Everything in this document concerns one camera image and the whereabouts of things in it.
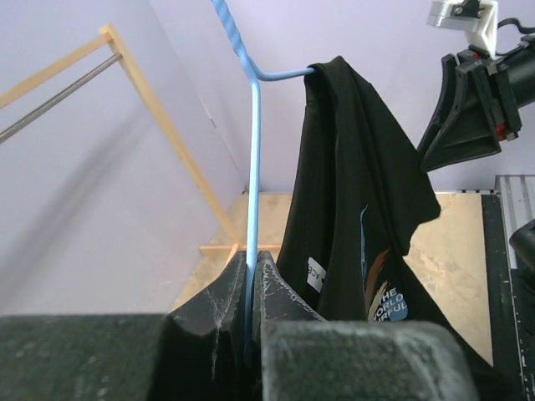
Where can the black printed t shirt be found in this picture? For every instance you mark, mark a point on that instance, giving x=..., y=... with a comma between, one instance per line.
x=358, y=198

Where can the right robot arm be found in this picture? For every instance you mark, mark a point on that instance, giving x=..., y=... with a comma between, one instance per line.
x=522, y=75

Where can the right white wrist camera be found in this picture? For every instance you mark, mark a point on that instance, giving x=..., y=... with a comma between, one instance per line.
x=476, y=19

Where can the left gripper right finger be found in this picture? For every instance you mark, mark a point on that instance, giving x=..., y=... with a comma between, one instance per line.
x=304, y=357

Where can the metal rack rod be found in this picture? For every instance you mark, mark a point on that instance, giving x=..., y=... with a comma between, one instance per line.
x=30, y=117

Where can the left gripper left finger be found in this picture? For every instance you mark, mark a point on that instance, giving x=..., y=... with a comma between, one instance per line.
x=192, y=353

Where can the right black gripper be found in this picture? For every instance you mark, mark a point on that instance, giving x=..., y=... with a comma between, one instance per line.
x=478, y=107

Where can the light blue wire hanger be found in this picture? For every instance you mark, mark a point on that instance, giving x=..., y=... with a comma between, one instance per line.
x=254, y=76

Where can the wooden clothes rack frame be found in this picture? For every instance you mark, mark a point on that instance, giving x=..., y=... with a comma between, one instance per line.
x=152, y=118

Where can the aluminium extrusion frame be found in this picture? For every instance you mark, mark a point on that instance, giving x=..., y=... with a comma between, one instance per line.
x=517, y=202

